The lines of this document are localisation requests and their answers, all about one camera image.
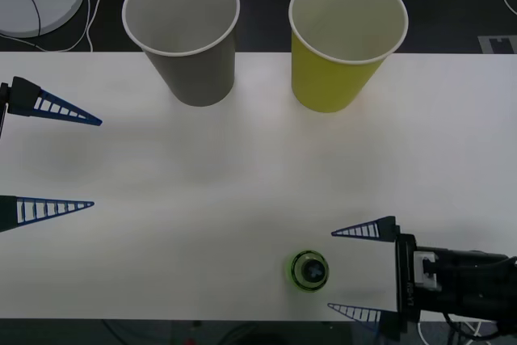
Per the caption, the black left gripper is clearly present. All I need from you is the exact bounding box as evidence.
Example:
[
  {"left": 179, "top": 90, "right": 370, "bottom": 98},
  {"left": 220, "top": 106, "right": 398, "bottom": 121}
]
[{"left": 0, "top": 75, "right": 103, "bottom": 234}]

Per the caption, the white cable under table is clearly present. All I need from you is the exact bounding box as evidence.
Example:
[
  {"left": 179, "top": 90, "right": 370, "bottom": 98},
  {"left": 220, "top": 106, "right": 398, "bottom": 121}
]
[{"left": 417, "top": 318, "right": 488, "bottom": 345}]

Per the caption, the yellow-green plastic bin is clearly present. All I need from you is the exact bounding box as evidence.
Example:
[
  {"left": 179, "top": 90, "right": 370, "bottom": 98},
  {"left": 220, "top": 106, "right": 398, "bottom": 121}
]
[{"left": 288, "top": 0, "right": 410, "bottom": 114}]

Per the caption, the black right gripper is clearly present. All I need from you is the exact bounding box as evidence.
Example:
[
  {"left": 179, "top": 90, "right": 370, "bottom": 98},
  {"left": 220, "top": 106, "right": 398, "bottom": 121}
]
[{"left": 326, "top": 215, "right": 445, "bottom": 343}]

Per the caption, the green bottle with black cap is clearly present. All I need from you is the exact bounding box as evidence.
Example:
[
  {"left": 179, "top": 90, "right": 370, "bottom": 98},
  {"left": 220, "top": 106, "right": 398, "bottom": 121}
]
[{"left": 285, "top": 248, "right": 330, "bottom": 292}]

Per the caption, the grey plastic bin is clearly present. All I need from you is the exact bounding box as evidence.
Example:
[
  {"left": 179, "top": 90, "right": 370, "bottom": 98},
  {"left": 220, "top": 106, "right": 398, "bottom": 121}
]
[{"left": 121, "top": 0, "right": 242, "bottom": 108}]

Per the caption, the white power strip cable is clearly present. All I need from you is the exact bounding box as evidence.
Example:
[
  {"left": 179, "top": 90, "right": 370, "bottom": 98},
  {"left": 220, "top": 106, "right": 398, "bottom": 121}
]
[{"left": 0, "top": 0, "right": 103, "bottom": 54}]

